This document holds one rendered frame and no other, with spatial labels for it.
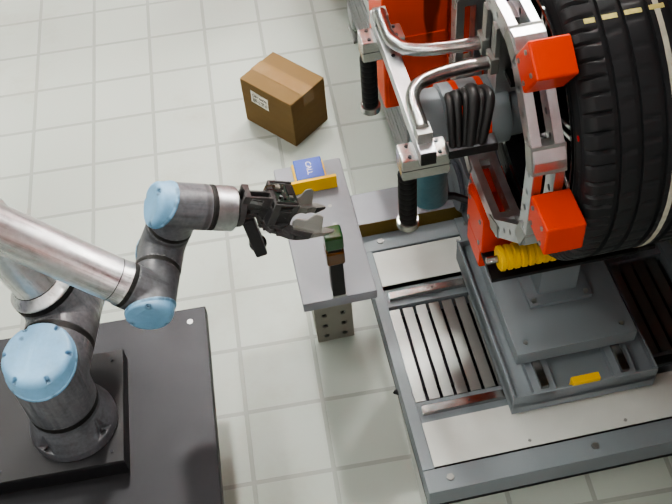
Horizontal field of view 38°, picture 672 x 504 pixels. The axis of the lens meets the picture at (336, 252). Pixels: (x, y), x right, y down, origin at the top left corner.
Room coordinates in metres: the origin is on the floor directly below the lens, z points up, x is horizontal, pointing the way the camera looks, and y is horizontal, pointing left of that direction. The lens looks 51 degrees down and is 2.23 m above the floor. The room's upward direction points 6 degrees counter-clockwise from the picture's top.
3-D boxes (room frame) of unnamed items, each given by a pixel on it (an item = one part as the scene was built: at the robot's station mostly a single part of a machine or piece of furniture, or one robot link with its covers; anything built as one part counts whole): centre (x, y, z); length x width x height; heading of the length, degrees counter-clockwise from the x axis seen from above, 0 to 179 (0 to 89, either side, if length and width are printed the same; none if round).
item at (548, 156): (1.44, -0.36, 0.85); 0.54 x 0.07 x 0.54; 6
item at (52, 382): (1.13, 0.61, 0.54); 0.17 x 0.15 x 0.18; 174
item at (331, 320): (1.55, 0.03, 0.21); 0.10 x 0.10 x 0.42; 6
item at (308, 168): (1.69, 0.04, 0.47); 0.07 x 0.07 x 0.02; 6
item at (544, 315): (1.46, -0.53, 0.32); 0.40 x 0.30 x 0.28; 6
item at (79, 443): (1.12, 0.61, 0.40); 0.19 x 0.19 x 0.10
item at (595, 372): (1.43, -0.53, 0.13); 0.50 x 0.36 x 0.10; 6
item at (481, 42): (1.53, -0.23, 1.03); 0.19 x 0.18 x 0.11; 96
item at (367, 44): (1.59, -0.14, 0.93); 0.09 x 0.05 x 0.05; 96
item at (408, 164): (1.25, -0.18, 0.93); 0.09 x 0.05 x 0.05; 96
